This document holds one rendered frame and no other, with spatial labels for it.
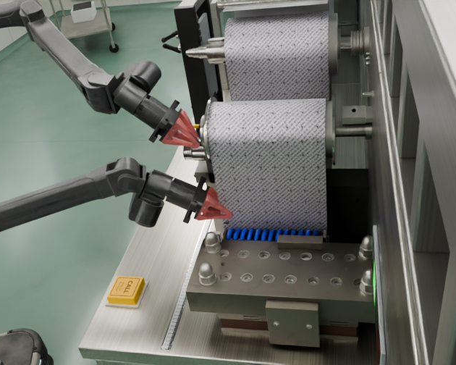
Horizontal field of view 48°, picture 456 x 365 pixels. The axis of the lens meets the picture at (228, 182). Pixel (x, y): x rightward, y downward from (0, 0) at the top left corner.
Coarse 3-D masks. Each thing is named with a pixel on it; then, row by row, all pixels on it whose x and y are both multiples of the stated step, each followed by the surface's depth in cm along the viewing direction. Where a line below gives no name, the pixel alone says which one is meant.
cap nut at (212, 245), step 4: (208, 232) 110; (212, 232) 110; (208, 236) 109; (212, 236) 110; (216, 236) 111; (208, 240) 110; (212, 240) 110; (216, 240) 110; (208, 244) 110; (212, 244) 110; (216, 244) 110; (220, 244) 113; (208, 248) 111; (212, 248) 110; (216, 248) 111; (220, 248) 112; (208, 252) 111; (212, 252) 111; (216, 252) 111
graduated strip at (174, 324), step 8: (208, 224) 140; (200, 232) 138; (200, 240) 135; (192, 264) 128; (184, 288) 121; (184, 296) 119; (176, 304) 118; (184, 304) 117; (176, 312) 116; (176, 320) 114; (168, 328) 112; (176, 328) 112; (168, 336) 110; (168, 344) 109
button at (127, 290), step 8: (120, 280) 123; (128, 280) 123; (136, 280) 122; (112, 288) 121; (120, 288) 121; (128, 288) 120; (136, 288) 120; (112, 296) 119; (120, 296) 119; (128, 296) 118; (136, 296) 119; (128, 304) 119
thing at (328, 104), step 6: (330, 102) 102; (330, 108) 100; (330, 114) 99; (330, 120) 99; (330, 126) 99; (330, 132) 99; (330, 138) 99; (330, 144) 100; (330, 150) 101; (330, 156) 104
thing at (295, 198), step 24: (216, 168) 108; (240, 168) 107; (264, 168) 106; (288, 168) 104; (312, 168) 103; (240, 192) 110; (264, 192) 109; (288, 192) 108; (312, 192) 107; (240, 216) 114; (264, 216) 113; (288, 216) 112; (312, 216) 111
